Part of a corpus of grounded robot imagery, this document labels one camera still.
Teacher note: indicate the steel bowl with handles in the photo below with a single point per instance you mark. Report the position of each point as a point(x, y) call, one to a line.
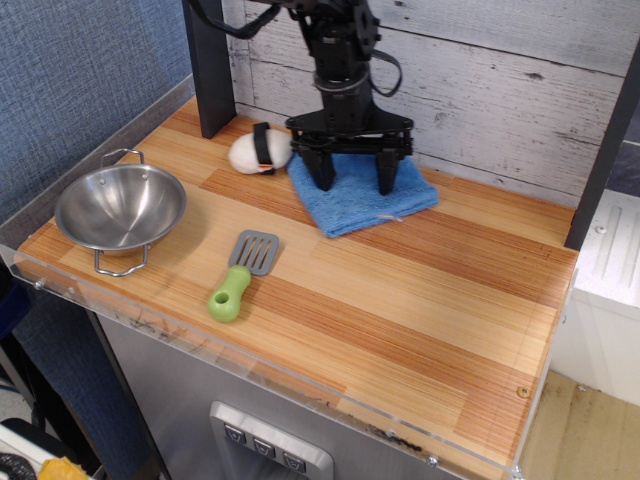
point(123, 206)

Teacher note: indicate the dark grey left post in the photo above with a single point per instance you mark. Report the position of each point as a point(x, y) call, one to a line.
point(211, 73)

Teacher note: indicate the white side cabinet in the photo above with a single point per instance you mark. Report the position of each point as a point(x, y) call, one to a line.
point(597, 343)

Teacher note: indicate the stainless steel cabinet front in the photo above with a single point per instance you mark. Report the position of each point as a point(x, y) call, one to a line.
point(174, 391)

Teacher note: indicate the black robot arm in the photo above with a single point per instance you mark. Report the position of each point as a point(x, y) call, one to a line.
point(341, 38)

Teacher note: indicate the white plush sushi toy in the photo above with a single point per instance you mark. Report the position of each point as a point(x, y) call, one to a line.
point(263, 151)

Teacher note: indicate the blue towel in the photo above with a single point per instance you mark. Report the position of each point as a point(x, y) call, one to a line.
point(353, 202)

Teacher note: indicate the green handled grey spatula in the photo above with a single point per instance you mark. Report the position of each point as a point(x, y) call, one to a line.
point(253, 255)

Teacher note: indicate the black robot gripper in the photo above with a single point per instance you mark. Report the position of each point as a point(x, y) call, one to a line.
point(351, 124)

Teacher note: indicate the clear acrylic edge guard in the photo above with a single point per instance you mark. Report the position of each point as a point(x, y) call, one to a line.
point(439, 354)

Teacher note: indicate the silver dispenser button panel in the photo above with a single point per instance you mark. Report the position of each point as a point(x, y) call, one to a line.
point(253, 449)

